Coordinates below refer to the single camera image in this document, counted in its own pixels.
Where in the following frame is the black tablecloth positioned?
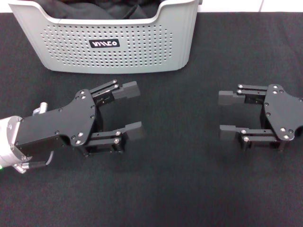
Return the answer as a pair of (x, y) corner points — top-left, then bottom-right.
(0, 11), (303, 227)

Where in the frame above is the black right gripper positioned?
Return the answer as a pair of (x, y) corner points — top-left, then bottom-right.
(217, 83), (303, 152)

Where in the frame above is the grey perforated storage box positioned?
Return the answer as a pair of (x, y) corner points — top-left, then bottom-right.
(9, 0), (203, 75)

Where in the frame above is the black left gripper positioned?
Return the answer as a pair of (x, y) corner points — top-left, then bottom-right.
(16, 79), (142, 161)

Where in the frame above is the dark cloth pile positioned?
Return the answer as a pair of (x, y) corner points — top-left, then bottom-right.
(42, 0), (164, 21)

